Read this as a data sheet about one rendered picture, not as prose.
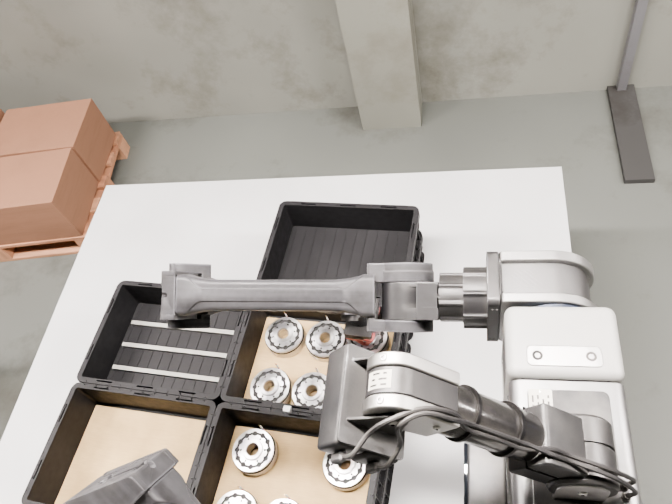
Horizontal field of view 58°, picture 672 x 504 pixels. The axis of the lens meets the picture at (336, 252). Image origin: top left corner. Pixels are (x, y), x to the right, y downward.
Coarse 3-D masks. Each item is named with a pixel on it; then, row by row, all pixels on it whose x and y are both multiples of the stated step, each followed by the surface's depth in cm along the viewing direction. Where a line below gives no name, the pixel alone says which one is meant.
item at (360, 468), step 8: (328, 456) 138; (328, 464) 137; (360, 464) 135; (328, 472) 136; (336, 472) 135; (352, 472) 134; (360, 472) 135; (328, 480) 135; (336, 480) 135; (344, 480) 134; (352, 480) 134; (360, 480) 134
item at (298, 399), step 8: (304, 376) 150; (312, 376) 150; (320, 376) 149; (296, 384) 149; (304, 384) 148; (320, 384) 148; (296, 392) 148; (296, 400) 147; (304, 400) 146; (320, 400) 145
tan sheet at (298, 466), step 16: (240, 432) 148; (272, 432) 147; (256, 448) 145; (288, 448) 144; (304, 448) 143; (224, 464) 144; (288, 464) 142; (304, 464) 141; (320, 464) 140; (224, 480) 142; (240, 480) 142; (256, 480) 141; (272, 480) 140; (288, 480) 139; (304, 480) 139; (320, 480) 138; (368, 480) 136; (256, 496) 139; (272, 496) 138; (304, 496) 137; (320, 496) 136; (336, 496) 135; (352, 496) 135
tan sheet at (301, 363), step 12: (312, 324) 161; (264, 336) 162; (264, 348) 160; (264, 360) 158; (276, 360) 157; (288, 360) 157; (300, 360) 156; (312, 360) 155; (252, 372) 157; (288, 372) 155; (300, 372) 154; (324, 372) 153
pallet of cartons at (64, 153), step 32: (0, 128) 312; (32, 128) 307; (64, 128) 301; (96, 128) 314; (0, 160) 297; (32, 160) 292; (64, 160) 288; (96, 160) 311; (0, 192) 284; (32, 192) 279; (64, 192) 283; (96, 192) 313; (0, 224) 287; (32, 224) 287; (64, 224) 287; (0, 256) 308; (32, 256) 308
